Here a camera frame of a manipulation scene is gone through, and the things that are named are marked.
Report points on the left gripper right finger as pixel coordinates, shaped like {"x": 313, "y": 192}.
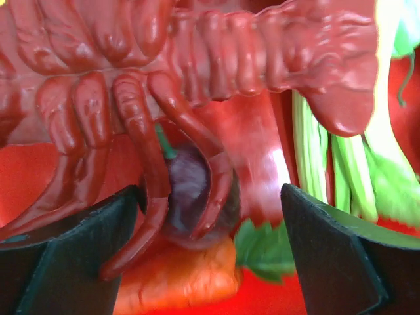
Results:
{"x": 347, "y": 265}

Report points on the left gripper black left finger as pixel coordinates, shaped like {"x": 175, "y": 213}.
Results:
{"x": 54, "y": 269}

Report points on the small toy cherry tomatoes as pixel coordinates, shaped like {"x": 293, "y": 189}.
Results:
{"x": 264, "y": 250}

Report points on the white toy radish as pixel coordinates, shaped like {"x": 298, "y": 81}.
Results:
{"x": 373, "y": 177}

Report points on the red plastic tray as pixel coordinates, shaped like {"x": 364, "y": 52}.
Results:
{"x": 258, "y": 134}

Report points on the orange toy carrot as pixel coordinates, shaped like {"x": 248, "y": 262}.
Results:
{"x": 179, "y": 278}

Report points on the small purple toy plum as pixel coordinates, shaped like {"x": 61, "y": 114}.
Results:
{"x": 190, "y": 183}

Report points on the red toy lobster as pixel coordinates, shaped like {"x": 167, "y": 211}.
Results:
{"x": 75, "y": 73}

